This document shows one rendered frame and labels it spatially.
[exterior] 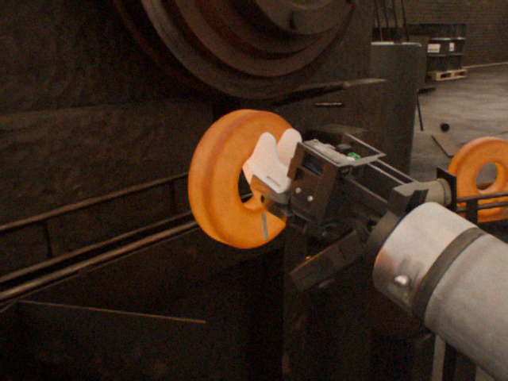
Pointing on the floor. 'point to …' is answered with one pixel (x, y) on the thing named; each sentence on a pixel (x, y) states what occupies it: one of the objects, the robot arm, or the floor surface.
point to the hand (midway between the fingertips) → (250, 163)
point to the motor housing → (397, 340)
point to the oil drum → (398, 97)
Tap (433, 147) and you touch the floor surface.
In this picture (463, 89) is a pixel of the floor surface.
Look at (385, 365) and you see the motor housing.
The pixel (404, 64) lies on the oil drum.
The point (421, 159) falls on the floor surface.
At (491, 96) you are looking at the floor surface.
